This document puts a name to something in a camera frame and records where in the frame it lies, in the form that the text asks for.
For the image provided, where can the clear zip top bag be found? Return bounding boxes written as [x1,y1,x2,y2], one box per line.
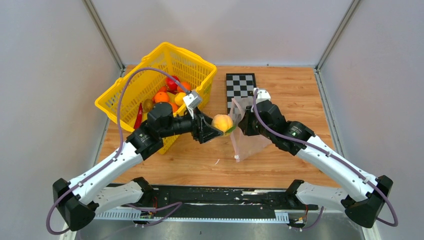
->
[228,96,272,163]

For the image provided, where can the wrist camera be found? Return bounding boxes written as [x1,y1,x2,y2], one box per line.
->
[253,87,271,104]
[183,90,202,120]

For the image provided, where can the orange tangerine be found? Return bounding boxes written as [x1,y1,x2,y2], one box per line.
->
[153,91,170,103]
[177,82,192,93]
[169,102,179,113]

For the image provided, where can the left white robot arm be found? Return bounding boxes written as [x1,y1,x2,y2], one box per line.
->
[52,102,225,232]

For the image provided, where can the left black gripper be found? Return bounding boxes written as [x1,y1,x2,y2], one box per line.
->
[159,106,223,144]

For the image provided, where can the red apple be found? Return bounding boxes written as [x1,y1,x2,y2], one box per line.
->
[166,77,178,92]

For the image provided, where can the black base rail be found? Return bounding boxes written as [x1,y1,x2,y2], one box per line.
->
[96,185,320,228]

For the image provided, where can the red chili pepper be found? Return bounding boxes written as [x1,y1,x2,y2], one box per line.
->
[133,103,143,129]

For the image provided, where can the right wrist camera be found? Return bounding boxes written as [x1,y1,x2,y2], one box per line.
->
[253,87,271,104]

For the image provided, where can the brown kiwi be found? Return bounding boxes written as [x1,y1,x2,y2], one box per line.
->
[142,99,154,114]

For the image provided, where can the yellow lemon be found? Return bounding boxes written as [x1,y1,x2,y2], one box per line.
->
[174,92,186,107]

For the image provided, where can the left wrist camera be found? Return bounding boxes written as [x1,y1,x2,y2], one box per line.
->
[183,90,202,120]

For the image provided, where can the yellow plastic basket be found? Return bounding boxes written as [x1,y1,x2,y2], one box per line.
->
[95,42,217,154]

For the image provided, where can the black white checkerboard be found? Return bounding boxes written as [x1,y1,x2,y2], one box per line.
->
[225,73,257,114]

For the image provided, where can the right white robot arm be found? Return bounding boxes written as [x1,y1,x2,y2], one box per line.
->
[238,100,399,228]

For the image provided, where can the yellow peach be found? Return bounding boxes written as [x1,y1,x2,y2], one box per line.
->
[212,114,234,134]

